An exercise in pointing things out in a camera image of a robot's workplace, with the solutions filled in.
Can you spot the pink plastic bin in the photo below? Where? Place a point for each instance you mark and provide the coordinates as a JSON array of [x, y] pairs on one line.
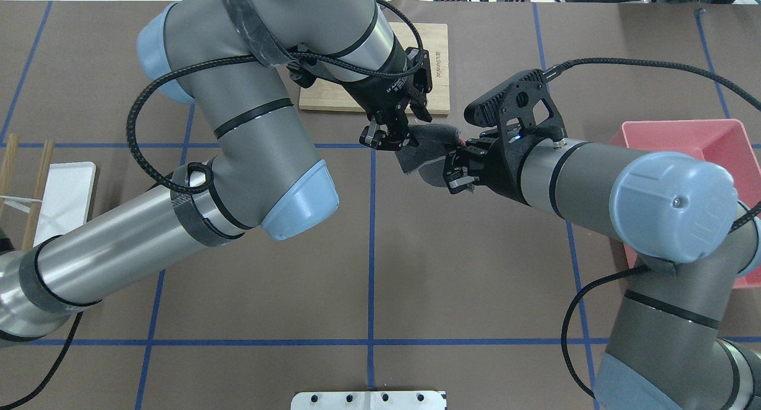
[[713, 154]]

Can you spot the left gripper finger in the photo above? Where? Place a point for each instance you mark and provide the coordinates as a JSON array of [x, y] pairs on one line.
[[400, 136], [374, 137]]

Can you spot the bamboo cutting board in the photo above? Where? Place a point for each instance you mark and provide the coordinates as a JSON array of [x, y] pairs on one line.
[[330, 97]]

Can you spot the white rectangular tray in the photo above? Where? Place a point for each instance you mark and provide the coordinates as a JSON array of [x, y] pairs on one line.
[[67, 198]]

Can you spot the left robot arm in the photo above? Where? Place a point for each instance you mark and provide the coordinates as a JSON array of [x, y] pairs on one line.
[[223, 55]]

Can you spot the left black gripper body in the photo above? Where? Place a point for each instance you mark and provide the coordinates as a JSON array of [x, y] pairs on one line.
[[380, 96]]

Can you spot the wooden rack stick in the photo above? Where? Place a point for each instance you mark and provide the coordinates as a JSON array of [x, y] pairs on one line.
[[8, 164], [38, 194]]

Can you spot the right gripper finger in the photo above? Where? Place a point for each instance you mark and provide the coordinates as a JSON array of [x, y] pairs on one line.
[[456, 162], [457, 183]]

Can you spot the grey pink cleaning cloth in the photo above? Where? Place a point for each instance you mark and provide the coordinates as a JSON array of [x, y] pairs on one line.
[[428, 158]]

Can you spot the wooden rack stick right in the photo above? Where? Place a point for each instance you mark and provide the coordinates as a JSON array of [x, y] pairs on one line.
[[38, 194]]

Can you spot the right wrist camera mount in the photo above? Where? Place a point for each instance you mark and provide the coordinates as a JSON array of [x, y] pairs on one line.
[[519, 107]]

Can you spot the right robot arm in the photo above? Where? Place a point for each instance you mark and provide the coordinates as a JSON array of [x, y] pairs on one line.
[[664, 351]]

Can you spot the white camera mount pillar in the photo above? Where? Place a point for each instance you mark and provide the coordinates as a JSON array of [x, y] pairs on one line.
[[371, 399]]

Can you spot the wooden rack stick left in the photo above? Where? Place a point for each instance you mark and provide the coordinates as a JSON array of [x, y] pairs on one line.
[[8, 164]]

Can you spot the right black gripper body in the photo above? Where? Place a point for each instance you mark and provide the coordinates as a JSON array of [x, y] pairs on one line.
[[501, 173]]

